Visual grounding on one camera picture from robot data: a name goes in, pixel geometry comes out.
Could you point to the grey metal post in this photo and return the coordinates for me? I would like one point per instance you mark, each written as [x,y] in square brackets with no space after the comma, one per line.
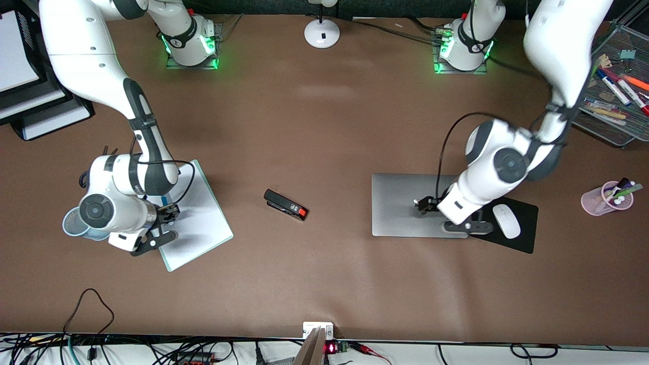
[312,350]

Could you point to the green binder clip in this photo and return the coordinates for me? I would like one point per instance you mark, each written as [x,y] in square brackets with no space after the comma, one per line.
[627,55]

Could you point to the black stacked document tray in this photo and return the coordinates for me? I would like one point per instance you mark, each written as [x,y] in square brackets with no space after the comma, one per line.
[30,106]

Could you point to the white paper in tray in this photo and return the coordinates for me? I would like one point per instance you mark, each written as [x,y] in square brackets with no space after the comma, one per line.
[15,50]

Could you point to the pink translucent pen cup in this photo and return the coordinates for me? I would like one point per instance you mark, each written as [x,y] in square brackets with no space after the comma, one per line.
[593,202]

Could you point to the blue mesh pen cup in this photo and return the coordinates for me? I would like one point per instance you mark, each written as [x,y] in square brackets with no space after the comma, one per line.
[68,229]

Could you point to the black capped pen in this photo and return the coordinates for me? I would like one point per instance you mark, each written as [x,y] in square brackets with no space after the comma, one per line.
[623,182]

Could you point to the green pen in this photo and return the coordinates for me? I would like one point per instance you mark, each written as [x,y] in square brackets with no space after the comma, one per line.
[631,189]

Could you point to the white computer mouse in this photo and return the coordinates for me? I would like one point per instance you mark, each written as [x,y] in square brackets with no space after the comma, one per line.
[507,223]

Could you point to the circuit board with red display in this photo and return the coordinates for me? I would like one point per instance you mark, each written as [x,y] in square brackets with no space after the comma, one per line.
[334,348]

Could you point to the light green clipboard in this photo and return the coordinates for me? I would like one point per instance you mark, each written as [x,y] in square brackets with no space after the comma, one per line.
[203,228]

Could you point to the black mouse pad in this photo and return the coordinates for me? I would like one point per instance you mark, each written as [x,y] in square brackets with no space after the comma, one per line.
[527,228]

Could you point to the white bracket block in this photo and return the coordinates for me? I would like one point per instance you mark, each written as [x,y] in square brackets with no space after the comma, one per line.
[312,327]

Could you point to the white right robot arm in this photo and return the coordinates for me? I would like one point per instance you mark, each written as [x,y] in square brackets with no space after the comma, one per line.
[86,50]

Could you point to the white round stand base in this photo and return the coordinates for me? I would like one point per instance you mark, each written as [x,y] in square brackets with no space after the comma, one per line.
[322,34]

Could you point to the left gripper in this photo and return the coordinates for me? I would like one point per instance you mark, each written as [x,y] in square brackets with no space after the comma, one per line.
[432,204]

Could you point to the beige flat stick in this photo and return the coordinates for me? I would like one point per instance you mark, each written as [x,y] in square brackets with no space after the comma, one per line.
[606,112]

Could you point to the white marker with blue cap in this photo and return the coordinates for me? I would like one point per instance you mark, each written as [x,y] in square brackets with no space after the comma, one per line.
[614,88]

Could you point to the black scissors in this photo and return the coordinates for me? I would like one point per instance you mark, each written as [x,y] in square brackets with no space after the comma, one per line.
[105,150]

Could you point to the silver laptop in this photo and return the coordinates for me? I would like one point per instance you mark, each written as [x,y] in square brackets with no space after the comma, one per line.
[395,208]

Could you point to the orange highlighter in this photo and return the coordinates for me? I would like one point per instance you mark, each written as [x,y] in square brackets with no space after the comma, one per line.
[638,82]

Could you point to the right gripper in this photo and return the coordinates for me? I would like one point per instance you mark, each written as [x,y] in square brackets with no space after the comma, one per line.
[165,213]

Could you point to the white marker with red cap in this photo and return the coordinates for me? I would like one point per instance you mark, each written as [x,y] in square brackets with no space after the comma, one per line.
[634,97]

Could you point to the grey mesh desk tray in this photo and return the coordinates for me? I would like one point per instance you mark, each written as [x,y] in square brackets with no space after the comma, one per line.
[628,132]

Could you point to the white paper sheet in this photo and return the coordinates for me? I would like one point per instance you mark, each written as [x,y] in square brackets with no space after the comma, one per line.
[200,230]

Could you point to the wooden clothespin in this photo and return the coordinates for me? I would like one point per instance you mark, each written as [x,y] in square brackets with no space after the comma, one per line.
[604,61]

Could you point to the black stapler with red tip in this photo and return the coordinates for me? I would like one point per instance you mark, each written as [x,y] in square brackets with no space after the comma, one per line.
[284,204]

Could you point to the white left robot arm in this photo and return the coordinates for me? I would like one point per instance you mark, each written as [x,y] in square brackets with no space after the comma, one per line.
[557,40]

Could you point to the orange connector block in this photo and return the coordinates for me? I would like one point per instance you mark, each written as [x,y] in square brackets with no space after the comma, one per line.
[195,359]

